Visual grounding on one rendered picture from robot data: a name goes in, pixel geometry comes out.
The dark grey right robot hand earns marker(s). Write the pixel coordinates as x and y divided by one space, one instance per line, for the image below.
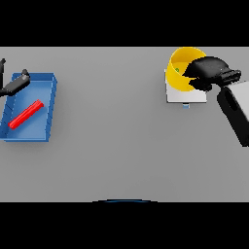
209 69

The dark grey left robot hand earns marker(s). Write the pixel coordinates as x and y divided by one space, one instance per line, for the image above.
14 85

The red beaker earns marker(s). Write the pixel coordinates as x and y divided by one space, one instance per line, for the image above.
26 114

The yellow bowl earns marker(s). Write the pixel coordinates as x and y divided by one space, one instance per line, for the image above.
177 69

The green nut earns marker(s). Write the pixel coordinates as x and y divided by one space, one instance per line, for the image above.
177 70

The pale square metallic scale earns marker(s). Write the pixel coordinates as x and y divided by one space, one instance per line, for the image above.
184 96

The blue tray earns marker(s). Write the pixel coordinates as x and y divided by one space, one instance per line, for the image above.
30 110

